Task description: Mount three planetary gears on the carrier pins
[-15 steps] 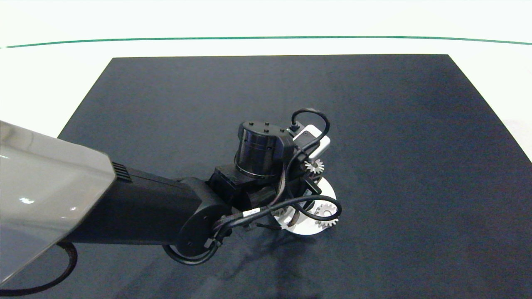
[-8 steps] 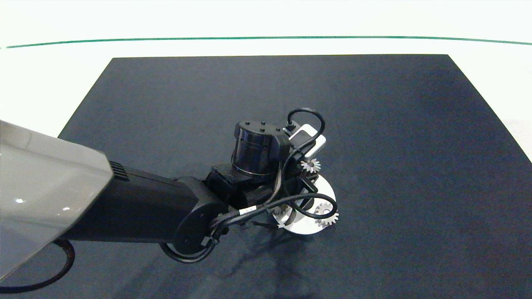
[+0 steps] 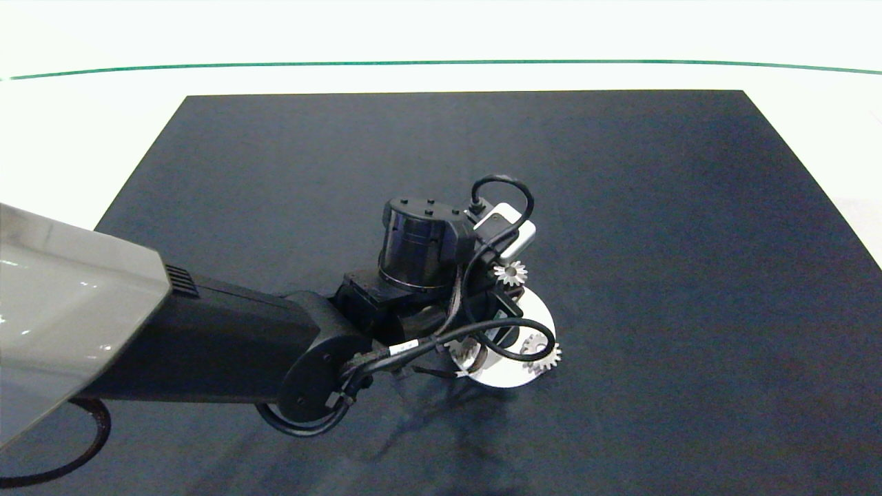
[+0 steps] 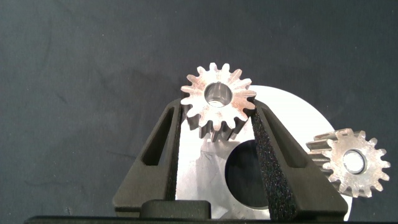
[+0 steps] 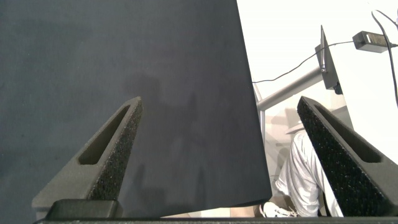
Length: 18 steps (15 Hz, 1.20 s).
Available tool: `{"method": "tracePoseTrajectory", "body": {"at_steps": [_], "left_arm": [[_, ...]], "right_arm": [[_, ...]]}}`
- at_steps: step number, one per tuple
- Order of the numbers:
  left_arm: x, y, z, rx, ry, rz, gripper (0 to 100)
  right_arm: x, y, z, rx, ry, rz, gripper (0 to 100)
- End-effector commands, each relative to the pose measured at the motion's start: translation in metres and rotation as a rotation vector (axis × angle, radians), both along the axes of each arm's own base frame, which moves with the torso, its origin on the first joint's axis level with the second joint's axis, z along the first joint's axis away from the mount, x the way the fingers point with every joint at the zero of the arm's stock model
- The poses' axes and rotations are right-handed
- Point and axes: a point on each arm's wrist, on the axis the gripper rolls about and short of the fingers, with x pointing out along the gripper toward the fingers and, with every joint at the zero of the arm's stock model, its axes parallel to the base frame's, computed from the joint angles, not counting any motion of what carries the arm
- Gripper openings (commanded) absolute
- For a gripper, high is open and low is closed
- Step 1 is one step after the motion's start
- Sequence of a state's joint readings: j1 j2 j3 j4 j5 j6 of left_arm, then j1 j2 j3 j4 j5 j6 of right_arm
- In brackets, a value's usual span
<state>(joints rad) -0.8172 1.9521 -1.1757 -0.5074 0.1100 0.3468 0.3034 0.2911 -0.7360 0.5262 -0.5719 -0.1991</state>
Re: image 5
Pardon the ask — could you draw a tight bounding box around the dark mat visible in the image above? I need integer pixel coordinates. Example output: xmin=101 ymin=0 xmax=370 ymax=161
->
xmin=0 ymin=0 xmax=273 ymax=218

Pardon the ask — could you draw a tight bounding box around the black flat panel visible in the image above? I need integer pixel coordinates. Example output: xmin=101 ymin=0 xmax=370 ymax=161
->
xmin=314 ymin=25 xmax=344 ymax=95

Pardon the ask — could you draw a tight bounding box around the black power adapter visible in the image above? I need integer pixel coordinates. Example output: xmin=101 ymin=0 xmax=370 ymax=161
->
xmin=352 ymin=30 xmax=398 ymax=54

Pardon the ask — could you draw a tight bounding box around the grey metal tube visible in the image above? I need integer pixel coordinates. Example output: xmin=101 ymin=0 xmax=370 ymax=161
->
xmin=256 ymin=67 xmax=324 ymax=112

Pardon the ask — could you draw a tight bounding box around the thin grey metal leg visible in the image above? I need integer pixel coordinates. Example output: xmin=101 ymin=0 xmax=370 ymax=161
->
xmin=252 ymin=82 xmax=267 ymax=147

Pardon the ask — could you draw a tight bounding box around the thick black cable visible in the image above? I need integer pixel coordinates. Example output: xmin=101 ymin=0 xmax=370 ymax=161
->
xmin=371 ymin=9 xmax=398 ymax=108

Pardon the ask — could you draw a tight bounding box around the thin black cable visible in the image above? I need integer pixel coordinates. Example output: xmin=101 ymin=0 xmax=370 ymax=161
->
xmin=252 ymin=40 xmax=355 ymax=84

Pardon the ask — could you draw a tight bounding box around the person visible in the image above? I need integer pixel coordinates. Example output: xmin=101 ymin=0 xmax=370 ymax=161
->
xmin=253 ymin=129 xmax=345 ymax=218

